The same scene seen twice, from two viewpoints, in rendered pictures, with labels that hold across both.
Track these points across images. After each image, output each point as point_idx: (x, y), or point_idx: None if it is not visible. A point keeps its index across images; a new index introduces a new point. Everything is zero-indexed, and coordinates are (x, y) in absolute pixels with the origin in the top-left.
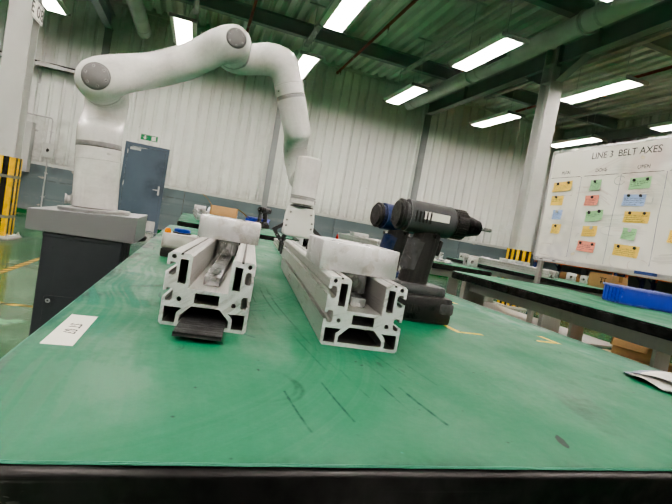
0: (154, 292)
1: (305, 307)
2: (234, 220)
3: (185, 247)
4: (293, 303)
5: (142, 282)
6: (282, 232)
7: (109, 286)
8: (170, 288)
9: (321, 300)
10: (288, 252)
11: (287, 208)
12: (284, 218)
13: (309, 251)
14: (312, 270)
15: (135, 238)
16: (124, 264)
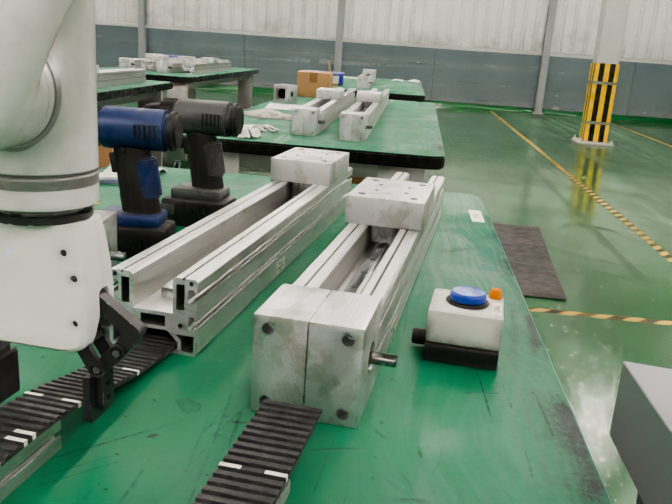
0: (453, 241)
1: (332, 218)
2: (397, 180)
3: (437, 182)
4: (326, 236)
5: (470, 253)
6: (84, 345)
7: (489, 245)
8: (439, 208)
9: (347, 188)
10: (253, 258)
11: (101, 232)
12: (108, 275)
13: (334, 175)
14: (335, 186)
15: (617, 430)
16: (514, 289)
